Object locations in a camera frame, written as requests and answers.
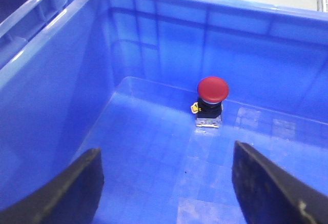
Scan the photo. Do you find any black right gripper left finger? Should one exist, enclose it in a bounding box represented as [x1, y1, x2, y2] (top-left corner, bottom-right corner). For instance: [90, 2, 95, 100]
[1, 148, 104, 223]

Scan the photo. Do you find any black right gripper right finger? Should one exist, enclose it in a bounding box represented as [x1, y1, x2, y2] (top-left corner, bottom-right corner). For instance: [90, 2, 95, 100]
[232, 141, 327, 223]

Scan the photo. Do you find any red mushroom push button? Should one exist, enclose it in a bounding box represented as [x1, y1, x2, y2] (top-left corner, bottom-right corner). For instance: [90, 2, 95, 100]
[191, 76, 229, 128]

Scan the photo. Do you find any right blue plastic crate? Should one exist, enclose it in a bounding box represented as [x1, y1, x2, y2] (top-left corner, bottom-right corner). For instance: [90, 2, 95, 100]
[1, 0, 327, 223]

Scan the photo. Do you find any blue plastic crate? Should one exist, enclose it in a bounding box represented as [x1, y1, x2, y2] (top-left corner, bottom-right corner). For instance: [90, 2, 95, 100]
[1, 0, 327, 223]
[1, 0, 74, 67]

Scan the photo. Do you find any left blue plastic crate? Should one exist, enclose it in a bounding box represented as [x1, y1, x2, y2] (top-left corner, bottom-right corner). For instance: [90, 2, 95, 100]
[1, 0, 74, 67]

